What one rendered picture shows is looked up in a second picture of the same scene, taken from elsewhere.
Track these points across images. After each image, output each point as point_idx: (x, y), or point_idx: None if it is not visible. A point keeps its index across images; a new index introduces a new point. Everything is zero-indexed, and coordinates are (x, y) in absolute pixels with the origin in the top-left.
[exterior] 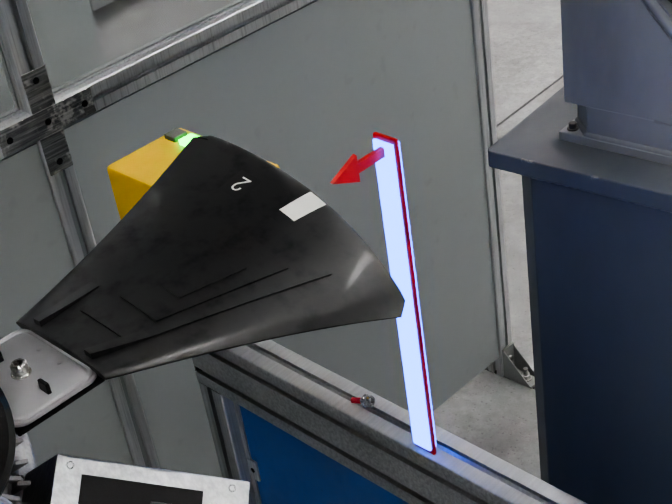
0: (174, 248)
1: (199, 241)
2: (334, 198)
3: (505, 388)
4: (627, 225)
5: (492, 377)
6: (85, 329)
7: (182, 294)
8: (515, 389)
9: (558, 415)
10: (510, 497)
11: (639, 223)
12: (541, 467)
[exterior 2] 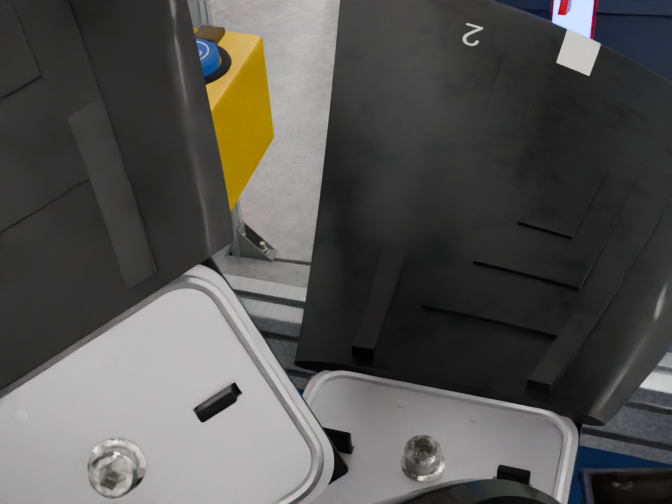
0: (469, 156)
1: (499, 136)
2: None
3: (247, 267)
4: (617, 44)
5: (229, 260)
6: (470, 339)
7: (572, 230)
8: (257, 266)
9: None
10: None
11: (634, 39)
12: None
